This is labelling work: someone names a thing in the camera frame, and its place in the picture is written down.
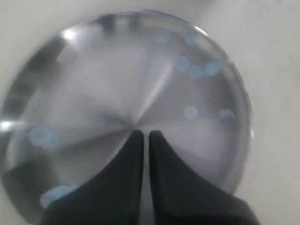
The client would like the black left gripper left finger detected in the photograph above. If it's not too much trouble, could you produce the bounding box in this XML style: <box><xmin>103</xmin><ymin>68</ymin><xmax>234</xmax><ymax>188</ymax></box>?
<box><xmin>39</xmin><ymin>130</ymin><xmax>144</xmax><ymax>225</ymax></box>

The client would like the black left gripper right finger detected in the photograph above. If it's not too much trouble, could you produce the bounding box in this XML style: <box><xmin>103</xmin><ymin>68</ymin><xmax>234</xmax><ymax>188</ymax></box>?
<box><xmin>149</xmin><ymin>131</ymin><xmax>259</xmax><ymax>225</ymax></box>

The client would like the round stainless steel plate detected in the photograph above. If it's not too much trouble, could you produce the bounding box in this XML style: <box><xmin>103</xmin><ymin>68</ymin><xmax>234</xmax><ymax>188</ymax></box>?
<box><xmin>0</xmin><ymin>10</ymin><xmax>251</xmax><ymax>225</ymax></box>

